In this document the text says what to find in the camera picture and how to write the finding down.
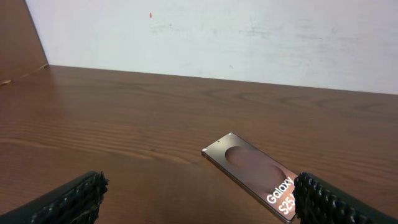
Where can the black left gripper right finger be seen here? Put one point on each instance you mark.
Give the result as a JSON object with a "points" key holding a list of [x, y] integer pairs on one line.
{"points": [[318, 202]]}

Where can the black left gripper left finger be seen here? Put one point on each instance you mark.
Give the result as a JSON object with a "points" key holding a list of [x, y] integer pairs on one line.
{"points": [[76, 202]]}

